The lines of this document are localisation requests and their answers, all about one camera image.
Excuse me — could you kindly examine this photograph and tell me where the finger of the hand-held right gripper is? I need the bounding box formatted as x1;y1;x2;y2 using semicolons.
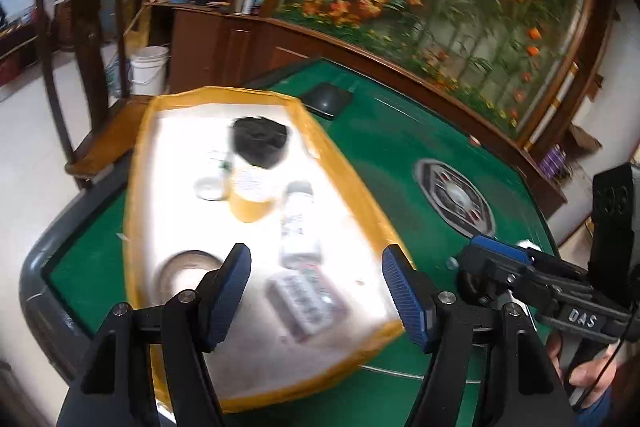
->
457;254;556;313
470;234;591;293

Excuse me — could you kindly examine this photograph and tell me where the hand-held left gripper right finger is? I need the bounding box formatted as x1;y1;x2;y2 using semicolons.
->
381;244;576;427

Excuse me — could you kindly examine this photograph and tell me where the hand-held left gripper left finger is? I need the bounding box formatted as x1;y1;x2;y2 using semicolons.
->
55;243;252;427

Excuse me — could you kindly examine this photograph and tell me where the yellow-rimmed white tray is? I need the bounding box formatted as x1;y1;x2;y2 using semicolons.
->
122;86;416;414

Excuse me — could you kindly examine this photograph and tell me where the person's right hand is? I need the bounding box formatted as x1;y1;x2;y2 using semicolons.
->
547;332;621;403

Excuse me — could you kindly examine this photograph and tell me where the black tape roll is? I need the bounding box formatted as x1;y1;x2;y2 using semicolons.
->
159;249;226;303

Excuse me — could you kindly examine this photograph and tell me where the round table control panel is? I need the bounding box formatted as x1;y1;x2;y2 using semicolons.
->
414;158;497;239

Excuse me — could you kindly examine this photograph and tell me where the patterned small box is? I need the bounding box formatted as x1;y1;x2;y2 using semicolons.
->
265;267;351;340

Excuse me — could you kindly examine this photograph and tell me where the white plastic bottle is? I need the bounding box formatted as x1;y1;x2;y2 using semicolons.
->
279;182;323;269

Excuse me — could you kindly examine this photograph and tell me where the small white jar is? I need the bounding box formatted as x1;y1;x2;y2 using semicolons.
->
195;149;233;202

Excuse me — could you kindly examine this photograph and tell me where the black smartphone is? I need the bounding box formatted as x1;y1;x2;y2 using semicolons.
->
300;82;355;120

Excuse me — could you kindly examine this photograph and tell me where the white plastic bucket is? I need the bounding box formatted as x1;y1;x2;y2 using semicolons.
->
127;46;170;96

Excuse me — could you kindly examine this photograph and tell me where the artificial flower display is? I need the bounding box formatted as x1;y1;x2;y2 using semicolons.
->
272;0;601;142

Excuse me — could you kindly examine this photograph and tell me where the dark wooden chair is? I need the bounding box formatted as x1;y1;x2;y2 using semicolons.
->
22;0;151;190

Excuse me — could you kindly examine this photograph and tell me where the brown wall shelf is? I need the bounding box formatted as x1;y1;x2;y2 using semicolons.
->
567;122;603;152

